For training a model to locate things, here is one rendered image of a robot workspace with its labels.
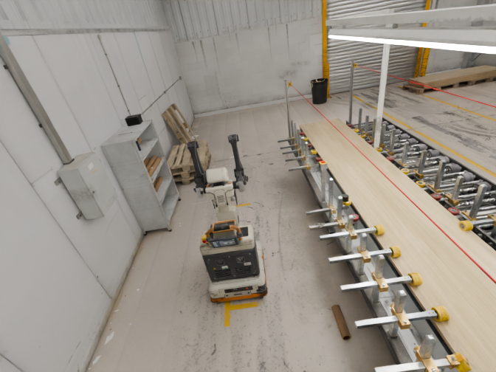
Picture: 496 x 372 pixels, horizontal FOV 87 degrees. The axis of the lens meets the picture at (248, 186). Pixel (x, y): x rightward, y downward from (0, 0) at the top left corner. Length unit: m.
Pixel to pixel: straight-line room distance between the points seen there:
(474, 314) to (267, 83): 8.73
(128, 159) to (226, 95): 6.49
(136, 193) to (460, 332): 3.67
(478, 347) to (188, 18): 9.47
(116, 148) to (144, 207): 0.95
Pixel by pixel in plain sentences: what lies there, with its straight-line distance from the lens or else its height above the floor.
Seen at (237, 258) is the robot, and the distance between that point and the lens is 2.73.
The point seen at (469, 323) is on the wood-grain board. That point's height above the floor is 0.90.
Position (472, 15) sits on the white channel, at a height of 2.43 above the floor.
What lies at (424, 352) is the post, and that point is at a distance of 1.78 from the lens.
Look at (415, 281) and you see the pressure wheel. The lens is 2.13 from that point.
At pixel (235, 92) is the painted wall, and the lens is 9.78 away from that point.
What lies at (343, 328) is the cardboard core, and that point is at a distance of 2.85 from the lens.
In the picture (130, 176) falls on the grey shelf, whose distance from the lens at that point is 3.94.
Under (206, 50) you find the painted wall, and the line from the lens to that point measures 9.65.
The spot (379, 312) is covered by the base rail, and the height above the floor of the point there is 0.70.
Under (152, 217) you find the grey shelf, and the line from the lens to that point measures 4.26.
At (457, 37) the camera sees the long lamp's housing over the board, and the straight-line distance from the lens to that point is 1.63.
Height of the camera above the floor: 2.55
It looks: 31 degrees down
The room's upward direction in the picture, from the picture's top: 11 degrees counter-clockwise
